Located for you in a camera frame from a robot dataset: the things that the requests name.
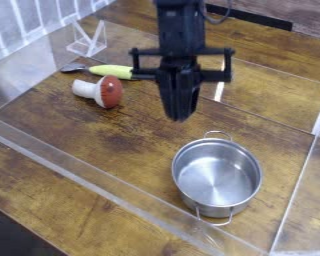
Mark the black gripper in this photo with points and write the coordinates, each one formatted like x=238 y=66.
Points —
x=191 y=76

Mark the red and white toy mushroom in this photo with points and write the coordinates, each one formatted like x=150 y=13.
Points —
x=106 y=92

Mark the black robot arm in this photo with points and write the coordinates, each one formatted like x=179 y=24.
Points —
x=182 y=33

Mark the yellow-handled spoon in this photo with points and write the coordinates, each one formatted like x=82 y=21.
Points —
x=123 y=72

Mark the clear acrylic triangle bracket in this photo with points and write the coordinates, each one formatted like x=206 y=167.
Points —
x=89 y=45

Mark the silver pot with handles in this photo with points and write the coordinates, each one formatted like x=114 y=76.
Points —
x=218 y=176

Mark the clear acrylic enclosure wall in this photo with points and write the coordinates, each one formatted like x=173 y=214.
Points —
x=200 y=232

